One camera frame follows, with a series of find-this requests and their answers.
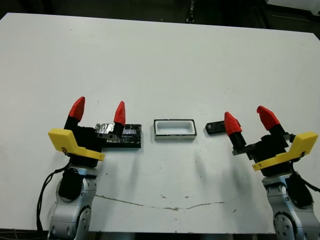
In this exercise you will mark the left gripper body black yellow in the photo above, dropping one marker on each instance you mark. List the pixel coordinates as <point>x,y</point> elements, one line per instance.
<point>87,140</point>

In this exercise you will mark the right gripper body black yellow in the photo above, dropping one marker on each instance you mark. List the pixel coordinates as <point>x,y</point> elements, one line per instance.
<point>272,150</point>

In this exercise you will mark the white cabinet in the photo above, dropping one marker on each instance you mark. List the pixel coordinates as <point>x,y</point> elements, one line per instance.
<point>313,6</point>

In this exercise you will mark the dark metal post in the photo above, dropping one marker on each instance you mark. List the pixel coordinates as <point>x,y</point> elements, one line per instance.
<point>190,11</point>

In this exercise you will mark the box base with white lining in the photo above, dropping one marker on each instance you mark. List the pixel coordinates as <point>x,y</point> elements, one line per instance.
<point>172,128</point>

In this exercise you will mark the black box lid with foil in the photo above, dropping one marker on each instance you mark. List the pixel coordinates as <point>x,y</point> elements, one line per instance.
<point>132,143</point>

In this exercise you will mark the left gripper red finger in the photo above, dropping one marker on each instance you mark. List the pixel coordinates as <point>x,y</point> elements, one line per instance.
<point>120,113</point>
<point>78,108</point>

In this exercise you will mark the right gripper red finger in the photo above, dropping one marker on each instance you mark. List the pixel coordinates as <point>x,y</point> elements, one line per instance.
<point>232,125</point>
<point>268,118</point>

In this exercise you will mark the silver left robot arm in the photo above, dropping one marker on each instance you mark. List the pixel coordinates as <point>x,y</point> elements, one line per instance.
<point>70,216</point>

